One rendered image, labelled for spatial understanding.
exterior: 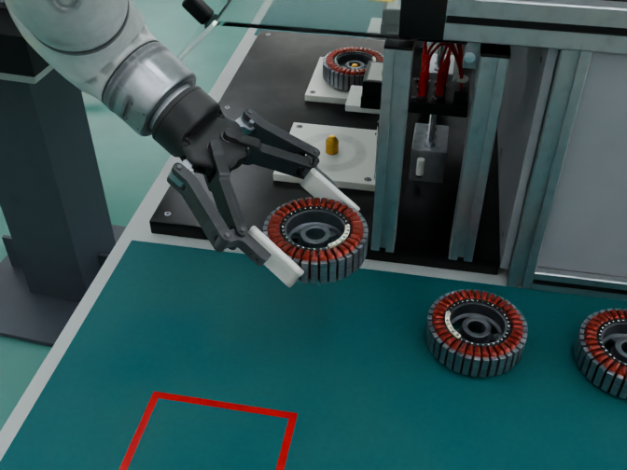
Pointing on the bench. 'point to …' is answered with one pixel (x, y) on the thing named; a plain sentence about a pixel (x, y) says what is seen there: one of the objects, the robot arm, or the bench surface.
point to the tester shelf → (520, 22)
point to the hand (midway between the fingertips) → (313, 234)
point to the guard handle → (199, 9)
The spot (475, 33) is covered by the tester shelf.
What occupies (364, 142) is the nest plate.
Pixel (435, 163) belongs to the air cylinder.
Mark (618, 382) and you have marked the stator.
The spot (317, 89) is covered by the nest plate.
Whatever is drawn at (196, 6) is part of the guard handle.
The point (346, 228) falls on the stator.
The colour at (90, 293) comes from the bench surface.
